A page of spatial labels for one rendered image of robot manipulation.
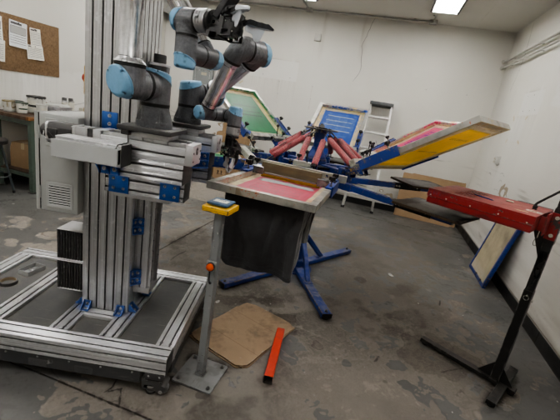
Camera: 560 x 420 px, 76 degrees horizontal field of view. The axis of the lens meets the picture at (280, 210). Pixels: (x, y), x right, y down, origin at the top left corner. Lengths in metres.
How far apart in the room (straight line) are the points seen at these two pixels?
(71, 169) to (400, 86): 5.34
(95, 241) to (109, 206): 0.21
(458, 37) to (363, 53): 1.40
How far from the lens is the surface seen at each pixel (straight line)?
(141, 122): 1.62
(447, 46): 6.53
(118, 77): 1.52
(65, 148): 1.65
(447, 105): 6.45
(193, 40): 1.37
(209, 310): 1.89
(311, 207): 1.72
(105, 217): 2.00
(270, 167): 2.37
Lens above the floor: 1.43
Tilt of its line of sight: 16 degrees down
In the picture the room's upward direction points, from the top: 10 degrees clockwise
